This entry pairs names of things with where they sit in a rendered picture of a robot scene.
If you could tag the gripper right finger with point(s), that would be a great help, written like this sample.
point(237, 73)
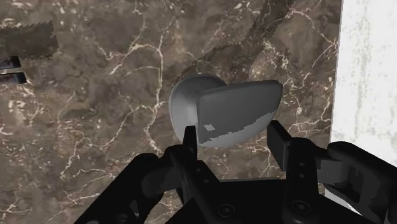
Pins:
point(302, 164)

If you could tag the black flat object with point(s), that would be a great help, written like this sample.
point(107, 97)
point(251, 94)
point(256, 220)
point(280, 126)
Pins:
point(11, 77)

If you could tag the white bowl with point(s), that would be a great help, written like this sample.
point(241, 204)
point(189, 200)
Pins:
point(229, 111)

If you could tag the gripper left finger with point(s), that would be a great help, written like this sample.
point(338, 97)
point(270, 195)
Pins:
point(189, 173)

